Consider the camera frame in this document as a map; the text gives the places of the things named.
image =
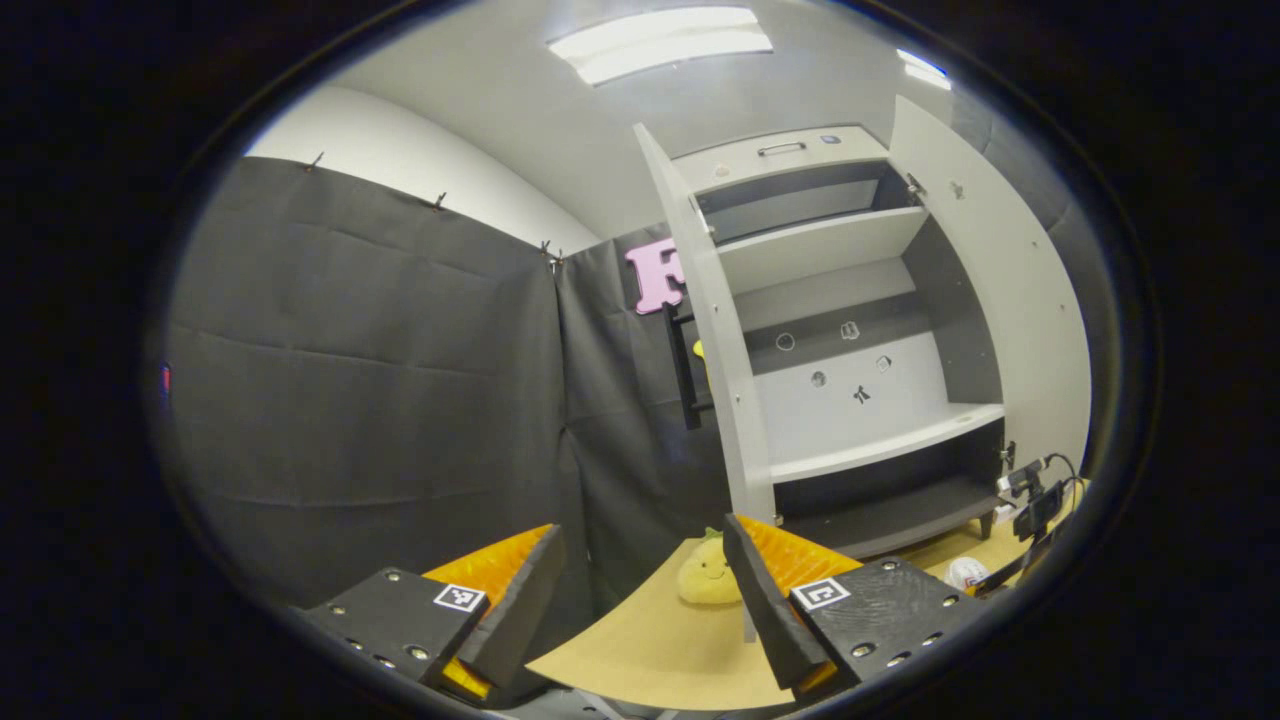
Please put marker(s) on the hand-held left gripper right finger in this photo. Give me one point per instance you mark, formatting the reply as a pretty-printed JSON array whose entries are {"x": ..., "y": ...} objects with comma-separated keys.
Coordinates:
[{"x": 765, "y": 600}]

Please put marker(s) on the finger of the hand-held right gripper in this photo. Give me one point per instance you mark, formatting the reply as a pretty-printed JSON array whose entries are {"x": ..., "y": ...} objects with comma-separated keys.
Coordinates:
[{"x": 1005, "y": 578}]

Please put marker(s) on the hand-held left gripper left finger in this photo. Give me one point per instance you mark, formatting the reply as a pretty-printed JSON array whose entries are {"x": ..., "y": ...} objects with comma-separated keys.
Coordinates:
[{"x": 520, "y": 610}]

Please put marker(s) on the grey shoe cabinet door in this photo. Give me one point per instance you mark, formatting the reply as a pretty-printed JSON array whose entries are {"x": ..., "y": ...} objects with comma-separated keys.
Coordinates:
[
  {"x": 725, "y": 380},
  {"x": 1020, "y": 300}
]

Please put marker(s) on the grey shoe cabinet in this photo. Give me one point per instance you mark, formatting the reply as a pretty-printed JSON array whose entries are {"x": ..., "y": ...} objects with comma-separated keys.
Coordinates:
[{"x": 830, "y": 245}]

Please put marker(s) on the yellow plush toy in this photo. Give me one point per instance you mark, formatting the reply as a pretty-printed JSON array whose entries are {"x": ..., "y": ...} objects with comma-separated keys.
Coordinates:
[{"x": 705, "y": 580}]

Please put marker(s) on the black backdrop cloth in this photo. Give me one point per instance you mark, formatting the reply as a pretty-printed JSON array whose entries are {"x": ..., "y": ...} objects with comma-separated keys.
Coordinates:
[{"x": 350, "y": 380}]

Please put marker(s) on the small ceiling light panel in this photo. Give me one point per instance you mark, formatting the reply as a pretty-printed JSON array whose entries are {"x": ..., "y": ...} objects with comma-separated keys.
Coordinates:
[{"x": 922, "y": 70}]

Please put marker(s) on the large ceiling light panel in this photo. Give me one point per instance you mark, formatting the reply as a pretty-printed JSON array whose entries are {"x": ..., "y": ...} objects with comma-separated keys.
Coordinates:
[{"x": 660, "y": 45}]

